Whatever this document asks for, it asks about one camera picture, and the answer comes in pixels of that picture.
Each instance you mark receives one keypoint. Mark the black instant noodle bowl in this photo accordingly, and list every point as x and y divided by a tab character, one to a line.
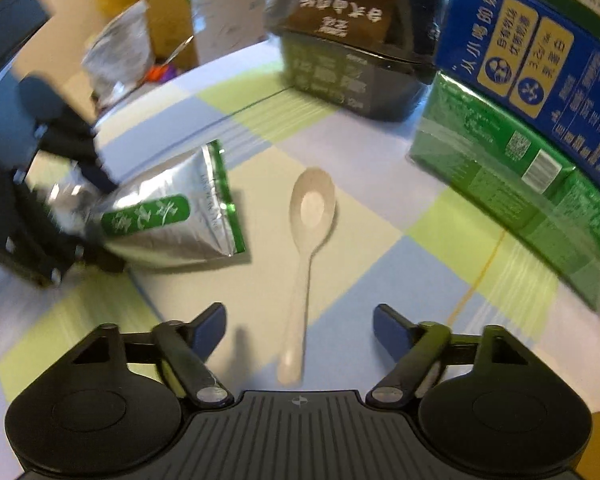
372	57

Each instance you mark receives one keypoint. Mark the right gripper own black blue left finger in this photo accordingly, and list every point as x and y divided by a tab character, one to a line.
184	349

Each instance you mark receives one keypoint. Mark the blue milk carton box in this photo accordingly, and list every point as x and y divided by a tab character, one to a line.
533	61

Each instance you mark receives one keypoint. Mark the green drink carton pack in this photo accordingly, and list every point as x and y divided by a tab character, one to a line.
515	175

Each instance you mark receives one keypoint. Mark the silver plastic bag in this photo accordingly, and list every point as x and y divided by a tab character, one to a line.
118	59

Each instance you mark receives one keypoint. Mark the checkered tablecloth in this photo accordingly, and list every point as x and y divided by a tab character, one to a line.
401	237

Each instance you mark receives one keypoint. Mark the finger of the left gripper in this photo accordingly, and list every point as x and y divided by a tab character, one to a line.
62	131
99	257

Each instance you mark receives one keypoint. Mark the silver green tea pouch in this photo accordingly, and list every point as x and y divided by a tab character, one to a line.
174	214

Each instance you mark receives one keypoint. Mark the beige plastic spoon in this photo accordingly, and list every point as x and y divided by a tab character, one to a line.
312	210

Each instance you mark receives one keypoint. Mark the cardboard packaging by wall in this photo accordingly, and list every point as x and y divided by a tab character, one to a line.
188	33

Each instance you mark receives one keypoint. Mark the right gripper own black blue right finger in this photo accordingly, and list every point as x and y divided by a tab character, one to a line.
414	349

